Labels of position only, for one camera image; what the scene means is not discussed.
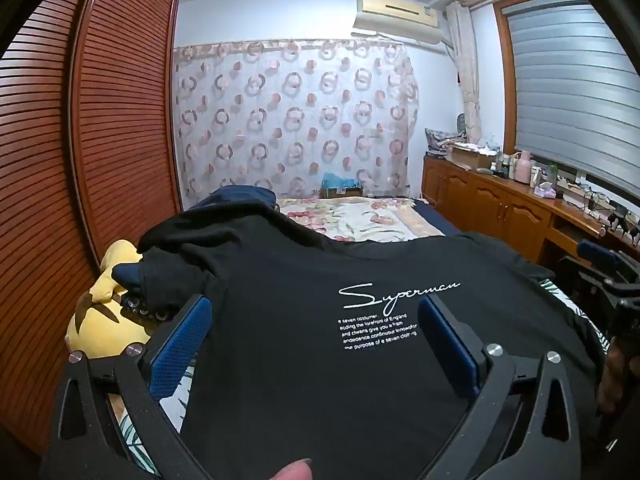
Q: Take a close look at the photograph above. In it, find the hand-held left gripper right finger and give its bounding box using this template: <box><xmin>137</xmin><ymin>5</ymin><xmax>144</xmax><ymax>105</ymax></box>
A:
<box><xmin>417</xmin><ymin>294</ymin><xmax>583</xmax><ymax>480</ymax></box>

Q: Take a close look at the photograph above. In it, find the person's left hand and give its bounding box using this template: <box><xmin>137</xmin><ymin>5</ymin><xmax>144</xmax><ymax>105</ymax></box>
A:
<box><xmin>274</xmin><ymin>457</ymin><xmax>317</xmax><ymax>480</ymax></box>

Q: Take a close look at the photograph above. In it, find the black printed t-shirt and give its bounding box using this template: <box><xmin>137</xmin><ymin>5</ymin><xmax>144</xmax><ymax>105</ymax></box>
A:
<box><xmin>137</xmin><ymin>199</ymin><xmax>608</xmax><ymax>480</ymax></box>

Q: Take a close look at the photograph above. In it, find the patterned bag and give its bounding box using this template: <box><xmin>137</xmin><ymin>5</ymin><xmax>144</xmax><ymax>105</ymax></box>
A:
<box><xmin>425</xmin><ymin>127</ymin><xmax>468</xmax><ymax>153</ymax></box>

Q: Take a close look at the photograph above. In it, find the wooden cabinet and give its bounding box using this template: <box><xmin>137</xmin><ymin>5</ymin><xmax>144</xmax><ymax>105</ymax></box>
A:
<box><xmin>421</xmin><ymin>154</ymin><xmax>640</xmax><ymax>271</ymax></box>

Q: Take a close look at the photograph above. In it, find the person's right hand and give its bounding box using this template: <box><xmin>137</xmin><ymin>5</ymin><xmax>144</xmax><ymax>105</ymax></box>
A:
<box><xmin>597</xmin><ymin>335</ymin><xmax>628</xmax><ymax>413</ymax></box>

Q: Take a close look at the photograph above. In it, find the black studded belt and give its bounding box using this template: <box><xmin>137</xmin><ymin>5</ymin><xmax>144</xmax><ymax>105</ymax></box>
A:
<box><xmin>122</xmin><ymin>292</ymin><xmax>171</xmax><ymax>323</ymax></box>

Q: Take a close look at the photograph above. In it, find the navy bed sheet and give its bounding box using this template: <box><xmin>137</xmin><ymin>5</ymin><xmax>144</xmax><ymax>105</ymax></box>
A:
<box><xmin>412</xmin><ymin>197</ymin><xmax>463</xmax><ymax>238</ymax></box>

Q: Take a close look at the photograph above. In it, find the beige window curtain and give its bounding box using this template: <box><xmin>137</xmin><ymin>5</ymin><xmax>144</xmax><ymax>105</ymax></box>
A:
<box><xmin>445</xmin><ymin>2</ymin><xmax>483</xmax><ymax>143</ymax></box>

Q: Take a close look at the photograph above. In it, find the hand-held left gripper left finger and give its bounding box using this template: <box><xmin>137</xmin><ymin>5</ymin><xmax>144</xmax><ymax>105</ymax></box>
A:
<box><xmin>40</xmin><ymin>294</ymin><xmax>236</xmax><ymax>480</ymax></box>

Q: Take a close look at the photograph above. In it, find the blue fluffy cloth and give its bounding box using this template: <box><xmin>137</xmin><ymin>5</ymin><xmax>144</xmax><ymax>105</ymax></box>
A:
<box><xmin>321</xmin><ymin>172</ymin><xmax>362</xmax><ymax>191</ymax></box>

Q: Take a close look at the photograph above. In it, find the grey window blind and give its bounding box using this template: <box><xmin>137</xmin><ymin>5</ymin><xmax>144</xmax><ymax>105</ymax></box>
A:
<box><xmin>500</xmin><ymin>0</ymin><xmax>640</xmax><ymax>186</ymax></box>

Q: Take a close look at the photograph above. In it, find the yellow plush toy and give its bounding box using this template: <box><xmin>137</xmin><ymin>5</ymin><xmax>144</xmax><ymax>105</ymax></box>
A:
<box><xmin>66</xmin><ymin>240</ymin><xmax>151</xmax><ymax>361</ymax></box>

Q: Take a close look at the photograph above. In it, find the dark blue cloth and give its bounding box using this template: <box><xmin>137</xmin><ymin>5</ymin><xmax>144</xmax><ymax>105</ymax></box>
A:
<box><xmin>192</xmin><ymin>185</ymin><xmax>278</xmax><ymax>213</ymax></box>

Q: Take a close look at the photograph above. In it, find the pink thermos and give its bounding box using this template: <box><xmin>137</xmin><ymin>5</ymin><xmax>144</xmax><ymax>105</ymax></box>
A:
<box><xmin>514</xmin><ymin>150</ymin><xmax>533</xmax><ymax>184</ymax></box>

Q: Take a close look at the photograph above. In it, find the wooden louvered wardrobe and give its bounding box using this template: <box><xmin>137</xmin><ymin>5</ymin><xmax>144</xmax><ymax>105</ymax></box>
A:
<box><xmin>0</xmin><ymin>0</ymin><xmax>183</xmax><ymax>461</ymax></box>

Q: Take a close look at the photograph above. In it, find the circle print curtain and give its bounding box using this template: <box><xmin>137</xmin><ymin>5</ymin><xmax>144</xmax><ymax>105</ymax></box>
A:
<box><xmin>172</xmin><ymin>39</ymin><xmax>420</xmax><ymax>201</ymax></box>

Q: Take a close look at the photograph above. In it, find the floral blanket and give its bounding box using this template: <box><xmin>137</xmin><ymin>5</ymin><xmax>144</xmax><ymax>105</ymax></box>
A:
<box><xmin>275</xmin><ymin>196</ymin><xmax>446</xmax><ymax>243</ymax></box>

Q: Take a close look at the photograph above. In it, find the large cardboard box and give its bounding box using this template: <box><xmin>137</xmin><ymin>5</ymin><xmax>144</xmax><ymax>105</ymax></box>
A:
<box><xmin>445</xmin><ymin>141</ymin><xmax>496</xmax><ymax>170</ymax></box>

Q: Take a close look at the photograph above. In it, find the navy folded garment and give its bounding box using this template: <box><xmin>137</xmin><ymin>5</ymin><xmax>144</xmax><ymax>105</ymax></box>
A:
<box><xmin>111</xmin><ymin>262</ymin><xmax>146</xmax><ymax>291</ymax></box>

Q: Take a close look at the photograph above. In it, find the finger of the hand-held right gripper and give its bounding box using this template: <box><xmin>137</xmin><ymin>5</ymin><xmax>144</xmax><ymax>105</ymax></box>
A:
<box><xmin>577</xmin><ymin>240</ymin><xmax>623</xmax><ymax>273</ymax></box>

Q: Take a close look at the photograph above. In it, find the white air conditioner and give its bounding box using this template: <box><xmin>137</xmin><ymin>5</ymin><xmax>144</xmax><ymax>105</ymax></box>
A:
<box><xmin>353</xmin><ymin>0</ymin><xmax>446</xmax><ymax>46</ymax></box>

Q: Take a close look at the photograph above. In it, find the leaf print cloth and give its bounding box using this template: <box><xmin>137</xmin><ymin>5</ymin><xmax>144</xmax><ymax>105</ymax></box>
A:
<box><xmin>107</xmin><ymin>280</ymin><xmax>611</xmax><ymax>466</ymax></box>

